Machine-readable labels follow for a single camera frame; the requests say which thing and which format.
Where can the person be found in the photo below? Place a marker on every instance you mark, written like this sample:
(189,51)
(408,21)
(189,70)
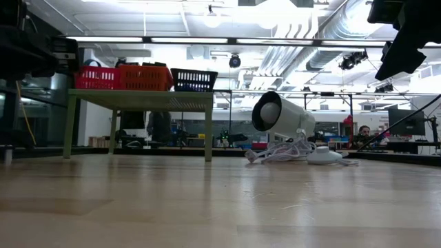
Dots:
(364,132)

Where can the black background robot arm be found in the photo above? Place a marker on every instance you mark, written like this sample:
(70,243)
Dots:
(229,137)

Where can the black background monitor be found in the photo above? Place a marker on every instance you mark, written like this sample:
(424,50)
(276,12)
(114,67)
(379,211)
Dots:
(406,122)
(132,120)

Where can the black ceiling spotlight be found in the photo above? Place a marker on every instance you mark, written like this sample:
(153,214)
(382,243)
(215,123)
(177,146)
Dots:
(235,61)
(121,62)

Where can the ceiling light strip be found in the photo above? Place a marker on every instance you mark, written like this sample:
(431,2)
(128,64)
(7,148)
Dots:
(103,39)

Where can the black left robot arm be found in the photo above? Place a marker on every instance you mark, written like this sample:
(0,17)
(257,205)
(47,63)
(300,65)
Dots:
(27,55)

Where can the black ceiling camera cluster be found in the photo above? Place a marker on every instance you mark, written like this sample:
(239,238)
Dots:
(384,88)
(353,60)

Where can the green perforated metal shelf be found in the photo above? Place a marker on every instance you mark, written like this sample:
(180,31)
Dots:
(138,98)

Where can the black plastic basket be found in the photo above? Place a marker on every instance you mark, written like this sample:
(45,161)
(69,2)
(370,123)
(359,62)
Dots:
(193,81)

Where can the orange plastic basket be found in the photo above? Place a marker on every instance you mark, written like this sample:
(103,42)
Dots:
(144,77)

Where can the red plastic basket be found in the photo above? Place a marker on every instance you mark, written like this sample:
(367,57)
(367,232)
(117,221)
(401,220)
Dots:
(96,77)

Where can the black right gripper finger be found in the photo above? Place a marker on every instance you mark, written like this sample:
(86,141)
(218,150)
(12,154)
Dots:
(399,62)

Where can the grey metal post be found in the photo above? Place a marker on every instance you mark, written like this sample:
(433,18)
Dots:
(8,155)

